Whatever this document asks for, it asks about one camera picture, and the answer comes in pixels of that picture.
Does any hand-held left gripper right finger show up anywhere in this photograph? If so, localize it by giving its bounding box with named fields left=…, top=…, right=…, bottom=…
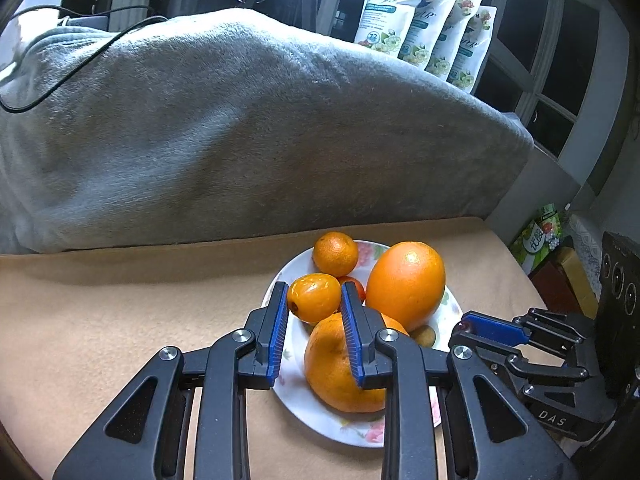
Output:
left=340, top=281, right=581, bottom=480

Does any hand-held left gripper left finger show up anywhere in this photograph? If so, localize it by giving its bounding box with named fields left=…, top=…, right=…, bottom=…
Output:
left=52, top=281, right=290, bottom=480

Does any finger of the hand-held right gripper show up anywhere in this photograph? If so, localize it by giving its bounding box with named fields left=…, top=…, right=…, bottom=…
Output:
left=452, top=309, right=597, bottom=350
left=448, top=332, right=587, bottom=397

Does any round bumpy orange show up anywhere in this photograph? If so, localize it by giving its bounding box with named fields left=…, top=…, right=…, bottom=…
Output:
left=304, top=312, right=413, bottom=413

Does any small orange tomato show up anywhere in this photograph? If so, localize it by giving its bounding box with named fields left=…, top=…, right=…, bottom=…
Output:
left=287, top=273, right=344, bottom=324

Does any red cherry tomato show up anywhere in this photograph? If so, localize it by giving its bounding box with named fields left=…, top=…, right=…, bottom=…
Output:
left=336, top=276, right=367, bottom=306

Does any brown longan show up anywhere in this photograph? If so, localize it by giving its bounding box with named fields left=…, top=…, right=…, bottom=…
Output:
left=409, top=325, right=437, bottom=348

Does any large oval orange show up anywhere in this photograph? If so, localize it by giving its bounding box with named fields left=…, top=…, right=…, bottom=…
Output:
left=365, top=241, right=446, bottom=333

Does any small mandarin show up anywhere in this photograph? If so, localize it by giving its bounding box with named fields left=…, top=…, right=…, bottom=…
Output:
left=313, top=231, right=360, bottom=278

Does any floral white plate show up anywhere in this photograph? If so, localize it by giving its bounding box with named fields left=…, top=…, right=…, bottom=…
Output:
left=261, top=240, right=463, bottom=448

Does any dark red box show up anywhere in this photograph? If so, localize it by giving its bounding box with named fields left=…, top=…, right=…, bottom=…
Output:
left=527, top=260, right=576, bottom=313

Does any brown cardboard box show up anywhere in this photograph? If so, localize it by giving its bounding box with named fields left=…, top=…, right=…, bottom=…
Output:
left=552, top=247, right=598, bottom=318

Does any green snack packet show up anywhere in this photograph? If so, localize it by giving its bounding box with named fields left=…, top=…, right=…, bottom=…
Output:
left=509, top=203, right=563, bottom=273

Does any grey fleece blanket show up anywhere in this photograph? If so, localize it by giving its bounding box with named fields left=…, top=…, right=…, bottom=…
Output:
left=0, top=7, right=535, bottom=256

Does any black cable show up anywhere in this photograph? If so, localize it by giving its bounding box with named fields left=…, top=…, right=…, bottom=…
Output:
left=0, top=5, right=168, bottom=113

